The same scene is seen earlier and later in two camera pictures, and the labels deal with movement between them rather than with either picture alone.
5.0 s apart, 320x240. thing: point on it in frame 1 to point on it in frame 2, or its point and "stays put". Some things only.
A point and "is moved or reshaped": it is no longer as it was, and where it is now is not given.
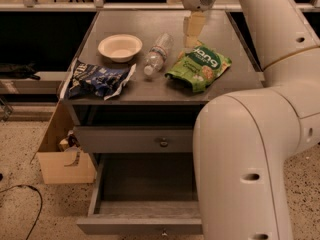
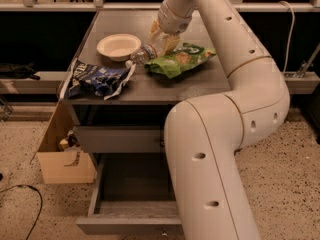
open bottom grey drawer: x=144 y=193 stays put
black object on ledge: x=24 y=71 stays put
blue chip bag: x=93 y=80 stays put
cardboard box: x=62 y=157 stays put
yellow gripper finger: x=193 y=25 to x=172 y=42
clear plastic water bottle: x=158 y=53 is moved or reshaped
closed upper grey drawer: x=135 y=138 stays put
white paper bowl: x=120 y=47 stays put
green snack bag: x=199 y=67 to x=187 y=56
